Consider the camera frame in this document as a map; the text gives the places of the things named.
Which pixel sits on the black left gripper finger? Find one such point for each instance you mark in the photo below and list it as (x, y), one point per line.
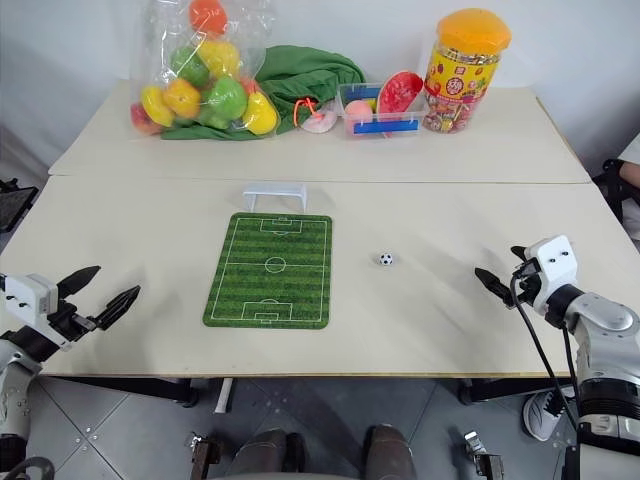
(80, 282)
(120, 305)

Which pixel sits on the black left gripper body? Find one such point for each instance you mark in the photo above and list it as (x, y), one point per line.
(70, 322)

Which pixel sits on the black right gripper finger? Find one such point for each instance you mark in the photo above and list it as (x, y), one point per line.
(524, 255)
(495, 287)

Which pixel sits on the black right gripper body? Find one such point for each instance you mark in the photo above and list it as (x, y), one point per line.
(527, 285)

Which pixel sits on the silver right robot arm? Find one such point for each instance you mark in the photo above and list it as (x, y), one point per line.
(605, 320)

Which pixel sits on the person's forearm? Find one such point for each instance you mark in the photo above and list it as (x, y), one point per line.
(632, 174)

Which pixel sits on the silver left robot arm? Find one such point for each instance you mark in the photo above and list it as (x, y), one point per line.
(11, 370)

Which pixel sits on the tiny soccer ball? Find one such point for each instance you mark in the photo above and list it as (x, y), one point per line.
(385, 259)

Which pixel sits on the green soccer field mat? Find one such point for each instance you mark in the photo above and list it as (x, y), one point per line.
(270, 272)

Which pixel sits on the black stand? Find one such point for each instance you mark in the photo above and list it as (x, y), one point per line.
(15, 202)

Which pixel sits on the white sneaker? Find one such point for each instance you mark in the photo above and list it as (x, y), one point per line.
(542, 415)

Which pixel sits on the white table leg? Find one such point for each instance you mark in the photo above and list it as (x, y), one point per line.
(224, 395)

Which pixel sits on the red toy fruit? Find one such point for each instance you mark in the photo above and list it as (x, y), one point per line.
(142, 122)

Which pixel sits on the candy jar with orange lid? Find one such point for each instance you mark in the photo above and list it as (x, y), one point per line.
(457, 85)

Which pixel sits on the clear plastic storage box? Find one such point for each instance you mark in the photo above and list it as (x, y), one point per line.
(385, 127)

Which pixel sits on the yellow toy lemon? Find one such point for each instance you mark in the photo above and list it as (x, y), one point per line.
(156, 106)

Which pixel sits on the white miniature goal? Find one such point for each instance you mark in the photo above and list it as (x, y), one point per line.
(274, 190)

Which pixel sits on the dark rounded shape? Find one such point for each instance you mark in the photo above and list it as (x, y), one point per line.
(267, 455)
(389, 452)

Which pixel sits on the red toy watermelon slice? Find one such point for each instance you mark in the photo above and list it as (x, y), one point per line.
(397, 92)

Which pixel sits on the orange toy fruit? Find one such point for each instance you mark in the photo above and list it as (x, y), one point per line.
(182, 99)

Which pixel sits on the light green toy pepper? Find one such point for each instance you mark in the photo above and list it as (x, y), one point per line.
(225, 102)

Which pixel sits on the yellow toy pear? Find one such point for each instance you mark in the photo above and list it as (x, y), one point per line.
(260, 116)

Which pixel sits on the clear plastic bag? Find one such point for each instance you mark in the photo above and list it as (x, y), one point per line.
(150, 55)

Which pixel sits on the dark green toy pepper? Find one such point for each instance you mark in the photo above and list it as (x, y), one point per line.
(189, 65)

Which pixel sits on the yellow toy pepper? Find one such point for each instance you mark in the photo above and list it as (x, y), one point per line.
(220, 57)

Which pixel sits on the green cloth bag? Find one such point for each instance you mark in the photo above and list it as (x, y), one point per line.
(310, 70)

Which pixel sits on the orange-red toy fruit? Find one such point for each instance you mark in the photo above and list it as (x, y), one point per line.
(209, 15)

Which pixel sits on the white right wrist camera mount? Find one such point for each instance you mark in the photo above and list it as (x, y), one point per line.
(555, 270)

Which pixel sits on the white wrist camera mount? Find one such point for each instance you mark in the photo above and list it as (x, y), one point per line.
(25, 297)
(555, 270)

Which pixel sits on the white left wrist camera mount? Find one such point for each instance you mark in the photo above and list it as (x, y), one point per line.
(25, 297)

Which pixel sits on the black table leg frame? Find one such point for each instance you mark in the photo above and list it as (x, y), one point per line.
(150, 387)
(500, 389)

